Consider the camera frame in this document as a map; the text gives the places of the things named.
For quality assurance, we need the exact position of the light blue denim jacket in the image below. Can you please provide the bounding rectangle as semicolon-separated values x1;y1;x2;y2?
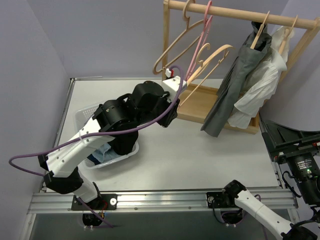
87;143;121;165

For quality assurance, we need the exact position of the wooden hanger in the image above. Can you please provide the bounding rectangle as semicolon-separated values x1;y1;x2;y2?
250;11;270;50
278;14;299;56
178;42;236;107

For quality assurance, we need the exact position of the beige plastic hanger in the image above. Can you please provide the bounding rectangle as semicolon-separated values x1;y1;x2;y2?
152;0;204;78

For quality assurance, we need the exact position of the pink plastic hanger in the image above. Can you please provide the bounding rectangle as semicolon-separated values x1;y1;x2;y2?
185;0;213;80

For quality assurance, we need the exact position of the black garment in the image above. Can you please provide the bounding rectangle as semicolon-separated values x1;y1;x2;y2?
108;131;139;156

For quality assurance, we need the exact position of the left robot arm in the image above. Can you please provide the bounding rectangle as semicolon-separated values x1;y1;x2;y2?
38;76;186;210

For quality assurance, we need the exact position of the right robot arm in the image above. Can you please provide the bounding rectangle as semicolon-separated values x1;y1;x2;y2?
222;120;320;240

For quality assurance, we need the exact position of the wooden clothes rack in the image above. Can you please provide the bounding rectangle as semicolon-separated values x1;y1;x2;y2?
154;0;320;136

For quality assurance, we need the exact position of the white shirt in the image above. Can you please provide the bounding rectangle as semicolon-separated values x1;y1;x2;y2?
227;26;295;129

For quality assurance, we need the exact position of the grey garment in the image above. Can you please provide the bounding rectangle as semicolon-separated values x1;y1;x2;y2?
200;21;272;137

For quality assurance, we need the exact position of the white plastic basket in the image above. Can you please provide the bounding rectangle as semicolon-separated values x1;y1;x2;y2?
73;104;139;170

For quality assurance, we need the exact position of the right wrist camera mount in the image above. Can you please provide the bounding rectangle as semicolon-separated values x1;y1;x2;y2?
161;66;187;100

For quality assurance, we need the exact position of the aluminium mounting rail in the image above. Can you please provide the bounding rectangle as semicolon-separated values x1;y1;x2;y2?
28;188;298;214

